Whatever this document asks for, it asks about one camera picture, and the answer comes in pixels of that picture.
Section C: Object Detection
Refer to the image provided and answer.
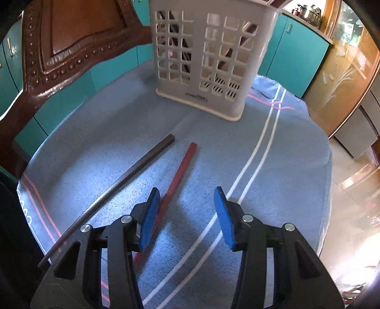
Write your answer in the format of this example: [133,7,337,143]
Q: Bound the grey-brown chopstick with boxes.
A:
[38,134,176,268]

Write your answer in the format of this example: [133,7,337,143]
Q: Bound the stacked steel pots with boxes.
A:
[297,3,323,29]

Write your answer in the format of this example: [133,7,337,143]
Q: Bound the carved wooden chair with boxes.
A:
[0,0,156,182]

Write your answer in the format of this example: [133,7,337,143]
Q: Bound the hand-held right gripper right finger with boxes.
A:
[214,186,345,309]

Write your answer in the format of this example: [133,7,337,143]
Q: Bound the stone kitchen countertop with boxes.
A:
[280,9,334,46]

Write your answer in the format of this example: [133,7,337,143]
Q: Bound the etched glass sliding door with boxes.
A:
[303,0,380,139]

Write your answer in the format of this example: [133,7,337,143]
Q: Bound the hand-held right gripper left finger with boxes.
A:
[30,187,161,309]

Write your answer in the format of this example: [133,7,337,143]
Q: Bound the blue striped towel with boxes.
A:
[16,70,333,309]

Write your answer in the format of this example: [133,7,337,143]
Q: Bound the grey refrigerator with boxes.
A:
[328,87,380,162]

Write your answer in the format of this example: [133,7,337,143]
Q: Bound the white plastic chopstick basket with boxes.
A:
[148,0,281,122]

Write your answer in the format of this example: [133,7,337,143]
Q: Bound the dark red chopstick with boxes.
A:
[218,0,285,72]
[132,142,198,262]

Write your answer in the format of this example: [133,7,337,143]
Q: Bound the teal base cabinet under stove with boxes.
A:
[254,12,331,100]

